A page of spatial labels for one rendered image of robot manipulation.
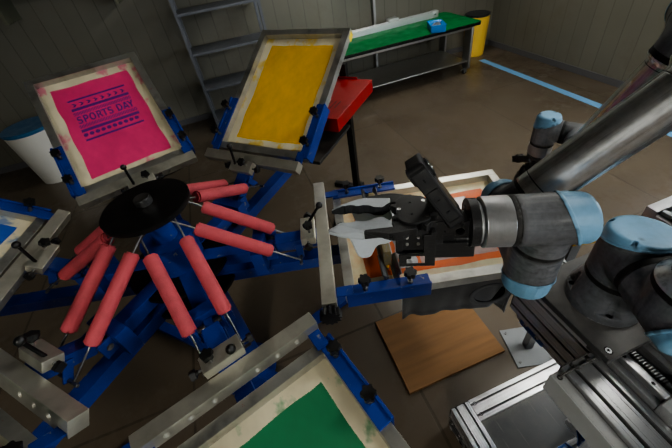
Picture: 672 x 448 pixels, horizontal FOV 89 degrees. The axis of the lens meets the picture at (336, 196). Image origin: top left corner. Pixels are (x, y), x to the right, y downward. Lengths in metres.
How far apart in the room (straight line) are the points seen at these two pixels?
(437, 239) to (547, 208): 0.15
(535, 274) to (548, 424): 1.45
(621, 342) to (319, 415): 0.76
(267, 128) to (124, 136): 0.79
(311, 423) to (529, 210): 0.85
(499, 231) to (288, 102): 1.57
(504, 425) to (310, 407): 1.05
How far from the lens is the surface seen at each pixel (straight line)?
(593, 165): 0.66
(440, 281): 1.29
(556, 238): 0.54
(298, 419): 1.15
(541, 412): 2.02
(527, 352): 2.36
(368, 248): 0.51
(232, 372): 1.16
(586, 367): 1.02
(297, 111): 1.87
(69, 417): 1.19
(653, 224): 0.91
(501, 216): 0.51
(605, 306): 0.96
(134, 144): 2.18
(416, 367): 2.19
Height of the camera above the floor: 2.02
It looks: 39 degrees down
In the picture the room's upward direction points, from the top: 10 degrees counter-clockwise
